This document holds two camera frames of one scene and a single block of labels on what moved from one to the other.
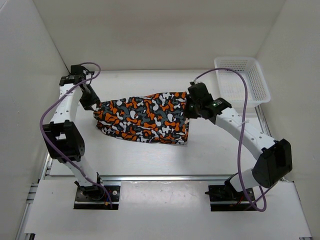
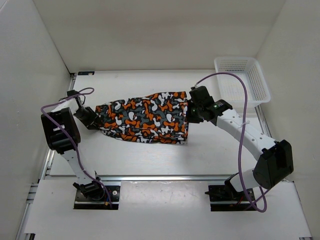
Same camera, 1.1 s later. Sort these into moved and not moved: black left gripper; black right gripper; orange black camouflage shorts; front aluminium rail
Moved: black left gripper
Not moved: front aluminium rail; black right gripper; orange black camouflage shorts
